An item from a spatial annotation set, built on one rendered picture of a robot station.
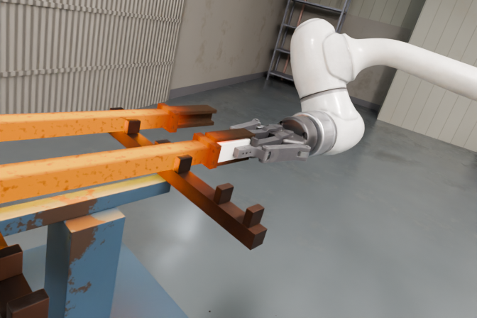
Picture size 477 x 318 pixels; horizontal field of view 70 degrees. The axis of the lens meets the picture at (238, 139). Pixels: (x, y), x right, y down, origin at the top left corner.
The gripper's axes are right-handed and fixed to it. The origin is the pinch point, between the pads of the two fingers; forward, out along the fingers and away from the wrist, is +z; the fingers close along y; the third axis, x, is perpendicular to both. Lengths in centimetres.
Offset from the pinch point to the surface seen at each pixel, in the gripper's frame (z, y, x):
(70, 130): 18.3, 10.6, -0.2
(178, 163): 10.7, -2.4, 0.3
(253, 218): 10.0, -14.6, 0.1
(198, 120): -3.9, 11.4, -0.5
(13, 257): 30.2, -10.4, 0.7
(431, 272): -192, -22, -101
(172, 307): 6.3, -2.7, -26.0
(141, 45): -146, 261, -35
